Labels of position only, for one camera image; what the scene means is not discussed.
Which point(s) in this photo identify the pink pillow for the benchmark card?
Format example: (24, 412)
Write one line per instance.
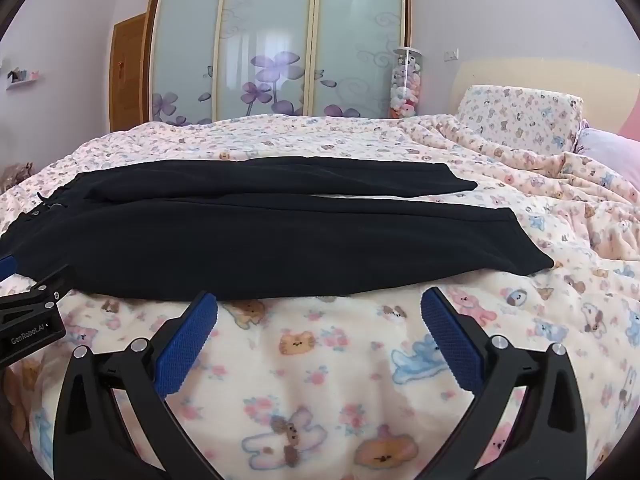
(632, 127)

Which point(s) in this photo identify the frosted glass sliding wardrobe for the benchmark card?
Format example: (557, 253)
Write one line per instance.
(270, 35)

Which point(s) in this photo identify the printed animal blanket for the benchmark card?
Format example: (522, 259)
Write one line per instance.
(325, 360)

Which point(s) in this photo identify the cream headboard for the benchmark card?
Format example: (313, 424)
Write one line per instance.
(550, 72)

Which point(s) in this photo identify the purple pillow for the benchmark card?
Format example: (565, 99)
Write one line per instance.
(610, 150)

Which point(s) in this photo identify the clear cylinder of plush toys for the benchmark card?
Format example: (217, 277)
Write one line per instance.
(406, 85)

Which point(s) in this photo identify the wooden door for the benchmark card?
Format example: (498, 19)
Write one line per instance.
(127, 80)

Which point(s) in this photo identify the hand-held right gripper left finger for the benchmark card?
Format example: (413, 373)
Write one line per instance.
(187, 340)

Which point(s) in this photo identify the printed animal pillow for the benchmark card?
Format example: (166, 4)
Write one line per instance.
(520, 115)

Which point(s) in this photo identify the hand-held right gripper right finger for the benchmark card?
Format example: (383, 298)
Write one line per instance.
(450, 335)

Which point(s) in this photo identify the black pants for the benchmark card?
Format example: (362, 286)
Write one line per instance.
(275, 240)

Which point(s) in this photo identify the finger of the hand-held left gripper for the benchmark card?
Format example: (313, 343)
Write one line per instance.
(7, 264)
(45, 291)

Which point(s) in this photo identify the white wall socket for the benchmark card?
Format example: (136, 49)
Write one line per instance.
(452, 54)

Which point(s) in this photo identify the brown plush toy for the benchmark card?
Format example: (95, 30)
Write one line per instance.
(15, 175)

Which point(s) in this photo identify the white wall shelf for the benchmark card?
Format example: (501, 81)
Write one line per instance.
(22, 82)

